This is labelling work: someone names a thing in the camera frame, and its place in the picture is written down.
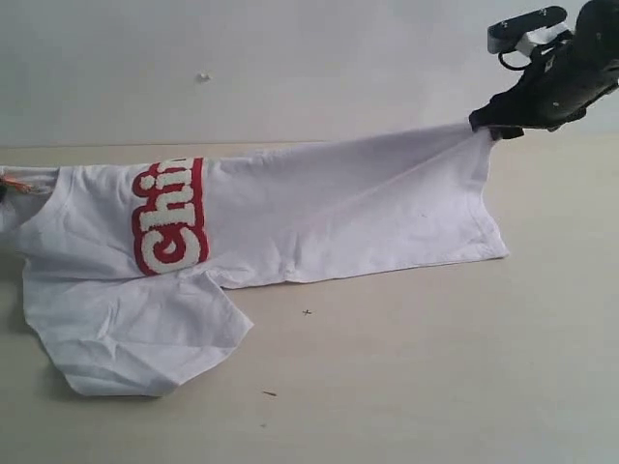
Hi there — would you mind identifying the black right camera cable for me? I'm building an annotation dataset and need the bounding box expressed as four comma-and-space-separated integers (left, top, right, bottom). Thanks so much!
497, 45, 545, 73

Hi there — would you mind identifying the right wrist camera black silver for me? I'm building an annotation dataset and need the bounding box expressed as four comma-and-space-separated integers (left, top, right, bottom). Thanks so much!
486, 6, 568, 54

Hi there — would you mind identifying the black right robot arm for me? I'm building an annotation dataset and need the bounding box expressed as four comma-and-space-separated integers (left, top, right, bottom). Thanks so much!
469, 1, 618, 140

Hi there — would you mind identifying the orange clothing tag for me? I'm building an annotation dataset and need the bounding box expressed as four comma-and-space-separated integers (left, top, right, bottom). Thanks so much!
1, 177, 47, 198

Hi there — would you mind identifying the white t-shirt red lettering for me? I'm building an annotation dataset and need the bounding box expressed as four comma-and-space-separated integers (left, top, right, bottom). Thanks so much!
1, 123, 508, 396

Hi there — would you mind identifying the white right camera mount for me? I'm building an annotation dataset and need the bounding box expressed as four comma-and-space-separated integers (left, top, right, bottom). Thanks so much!
516, 23, 572, 54

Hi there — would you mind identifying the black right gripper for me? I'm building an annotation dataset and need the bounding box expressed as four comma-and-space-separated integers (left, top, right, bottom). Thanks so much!
467, 28, 619, 142

